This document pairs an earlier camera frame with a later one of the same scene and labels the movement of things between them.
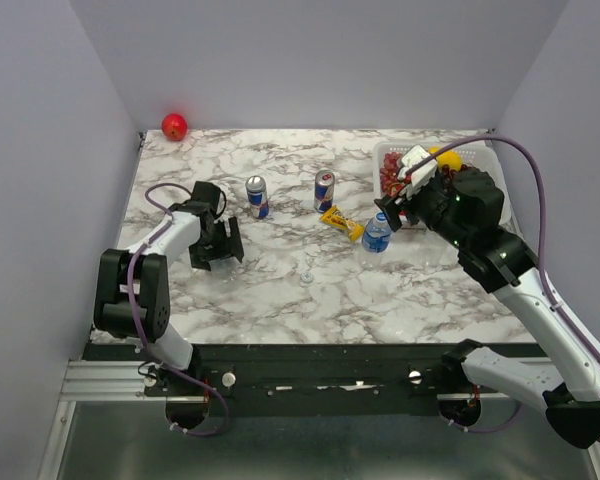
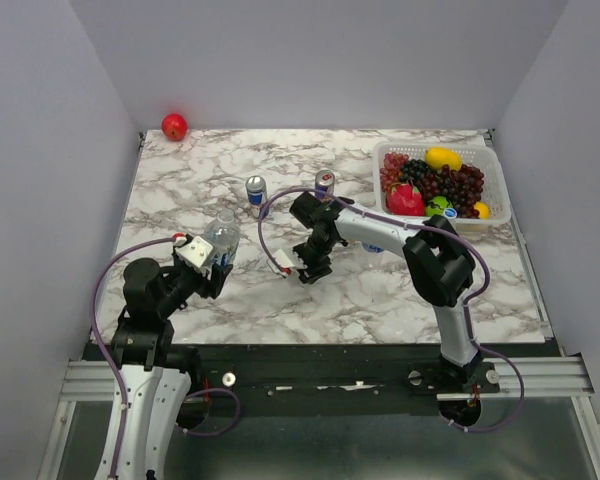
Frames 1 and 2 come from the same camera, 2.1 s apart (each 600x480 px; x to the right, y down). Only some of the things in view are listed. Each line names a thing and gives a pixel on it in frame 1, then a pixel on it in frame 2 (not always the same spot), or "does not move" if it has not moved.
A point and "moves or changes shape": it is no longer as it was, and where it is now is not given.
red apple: x=174 y=127 does not move
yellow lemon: x=452 y=159 does not move
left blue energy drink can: x=257 y=196 does not move
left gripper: x=224 y=249 → x=214 y=285
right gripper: x=391 y=211 → x=310 y=273
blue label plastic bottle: x=376 y=233 moves or changes shape
